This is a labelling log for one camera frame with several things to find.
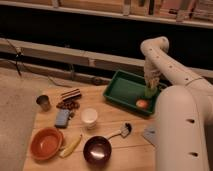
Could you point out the dark purple bowl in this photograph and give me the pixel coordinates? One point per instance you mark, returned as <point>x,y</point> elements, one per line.
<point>97,150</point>

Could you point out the striped chocolate wafer bar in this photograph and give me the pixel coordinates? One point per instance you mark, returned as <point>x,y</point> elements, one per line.
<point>71,94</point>

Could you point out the wooden shelf with items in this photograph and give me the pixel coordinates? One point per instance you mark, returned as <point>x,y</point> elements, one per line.
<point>194,13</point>

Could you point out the yellow banana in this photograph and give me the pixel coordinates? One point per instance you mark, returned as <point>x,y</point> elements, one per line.
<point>68,150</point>

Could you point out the orange bowl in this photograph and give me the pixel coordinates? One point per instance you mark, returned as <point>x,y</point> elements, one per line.
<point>46,143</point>

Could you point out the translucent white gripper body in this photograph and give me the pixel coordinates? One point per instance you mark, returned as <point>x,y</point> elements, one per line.
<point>151,73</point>

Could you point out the blue cloth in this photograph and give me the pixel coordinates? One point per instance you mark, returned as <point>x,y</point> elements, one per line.
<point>149,134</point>

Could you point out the green plastic tray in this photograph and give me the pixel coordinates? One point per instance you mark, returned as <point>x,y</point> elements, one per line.
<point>126,88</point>

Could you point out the brown grape bunch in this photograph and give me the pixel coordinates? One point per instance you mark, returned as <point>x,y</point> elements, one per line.
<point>69,105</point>

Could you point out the small metal cup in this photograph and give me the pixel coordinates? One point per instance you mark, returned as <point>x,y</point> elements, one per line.
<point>43,102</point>

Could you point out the blue sponge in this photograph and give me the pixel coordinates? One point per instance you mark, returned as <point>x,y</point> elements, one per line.
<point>62,118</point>

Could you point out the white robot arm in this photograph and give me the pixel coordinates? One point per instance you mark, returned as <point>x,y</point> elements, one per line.
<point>181,113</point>

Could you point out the white plastic cup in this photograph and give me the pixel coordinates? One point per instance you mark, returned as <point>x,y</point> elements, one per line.
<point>89,117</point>

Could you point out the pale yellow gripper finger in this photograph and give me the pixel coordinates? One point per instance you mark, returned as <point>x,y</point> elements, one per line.
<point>152,84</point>

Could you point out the dish brush with black head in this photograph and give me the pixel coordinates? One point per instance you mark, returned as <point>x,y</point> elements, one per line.
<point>124,131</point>

